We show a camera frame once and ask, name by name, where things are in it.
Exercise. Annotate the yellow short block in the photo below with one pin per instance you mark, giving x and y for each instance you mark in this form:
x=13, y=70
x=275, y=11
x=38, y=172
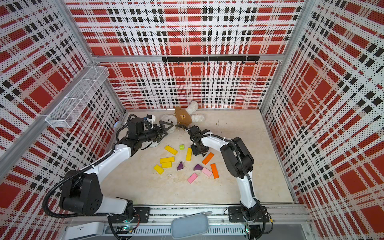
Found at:
x=166, y=165

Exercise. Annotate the pink block right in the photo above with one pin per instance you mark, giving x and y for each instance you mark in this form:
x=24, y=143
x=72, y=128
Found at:
x=207, y=172

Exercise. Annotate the white teddy bear brown shirt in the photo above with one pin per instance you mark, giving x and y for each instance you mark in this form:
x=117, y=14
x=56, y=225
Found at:
x=184, y=117

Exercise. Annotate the yellow long block upper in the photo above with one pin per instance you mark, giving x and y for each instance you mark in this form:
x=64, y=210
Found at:
x=171, y=150

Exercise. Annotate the pink block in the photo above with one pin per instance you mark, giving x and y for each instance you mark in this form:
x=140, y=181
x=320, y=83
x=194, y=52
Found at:
x=192, y=178
x=207, y=172

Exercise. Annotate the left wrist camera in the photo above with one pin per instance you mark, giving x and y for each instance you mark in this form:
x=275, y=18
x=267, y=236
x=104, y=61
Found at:
x=150, y=118

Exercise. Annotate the orange block lower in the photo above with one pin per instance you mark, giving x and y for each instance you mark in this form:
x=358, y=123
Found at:
x=215, y=171

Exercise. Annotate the purple triangle block right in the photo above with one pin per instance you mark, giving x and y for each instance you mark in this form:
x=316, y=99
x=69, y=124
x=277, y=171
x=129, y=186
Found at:
x=198, y=167

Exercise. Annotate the orange block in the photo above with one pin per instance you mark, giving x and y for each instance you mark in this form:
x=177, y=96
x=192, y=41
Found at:
x=207, y=158
x=215, y=171

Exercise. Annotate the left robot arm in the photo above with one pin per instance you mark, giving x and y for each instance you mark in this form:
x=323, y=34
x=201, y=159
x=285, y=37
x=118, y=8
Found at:
x=81, y=193

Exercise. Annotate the purple triangle block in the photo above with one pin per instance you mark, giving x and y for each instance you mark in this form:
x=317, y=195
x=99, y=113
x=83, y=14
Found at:
x=198, y=167
x=180, y=166

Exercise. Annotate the white wire mesh basket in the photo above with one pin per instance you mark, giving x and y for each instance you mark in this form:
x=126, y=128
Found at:
x=69, y=109

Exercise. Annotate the white box device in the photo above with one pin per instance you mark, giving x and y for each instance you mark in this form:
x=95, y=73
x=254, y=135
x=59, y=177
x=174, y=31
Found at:
x=85, y=231

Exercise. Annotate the black hook rail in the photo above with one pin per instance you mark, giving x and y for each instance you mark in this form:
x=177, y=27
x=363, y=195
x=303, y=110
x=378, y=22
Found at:
x=211, y=59

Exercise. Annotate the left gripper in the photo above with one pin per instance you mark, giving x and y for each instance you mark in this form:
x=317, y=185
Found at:
x=163, y=131

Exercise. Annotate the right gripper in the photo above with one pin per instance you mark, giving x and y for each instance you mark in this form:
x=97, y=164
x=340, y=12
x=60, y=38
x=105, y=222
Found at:
x=195, y=153

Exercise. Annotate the white alarm clock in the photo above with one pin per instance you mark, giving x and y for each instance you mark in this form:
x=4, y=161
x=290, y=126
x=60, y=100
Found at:
x=154, y=144

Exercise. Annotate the grey pouch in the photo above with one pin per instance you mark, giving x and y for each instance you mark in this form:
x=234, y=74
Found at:
x=190, y=226

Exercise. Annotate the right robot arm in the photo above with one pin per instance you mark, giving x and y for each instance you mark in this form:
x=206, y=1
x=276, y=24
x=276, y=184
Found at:
x=239, y=163

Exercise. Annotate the yellow long block middle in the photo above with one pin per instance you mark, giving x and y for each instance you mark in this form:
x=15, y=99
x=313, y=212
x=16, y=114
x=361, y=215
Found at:
x=167, y=160

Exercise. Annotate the yellow small block left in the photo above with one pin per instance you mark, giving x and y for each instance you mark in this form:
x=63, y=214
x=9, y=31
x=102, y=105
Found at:
x=158, y=169

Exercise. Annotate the pink block lower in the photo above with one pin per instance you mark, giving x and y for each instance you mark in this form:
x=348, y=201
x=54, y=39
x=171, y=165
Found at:
x=192, y=178

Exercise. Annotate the purple triangle block left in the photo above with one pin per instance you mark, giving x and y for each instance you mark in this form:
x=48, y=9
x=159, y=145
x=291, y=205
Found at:
x=180, y=166

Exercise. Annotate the orange block middle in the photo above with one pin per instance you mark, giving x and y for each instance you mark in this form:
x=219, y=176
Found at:
x=207, y=158

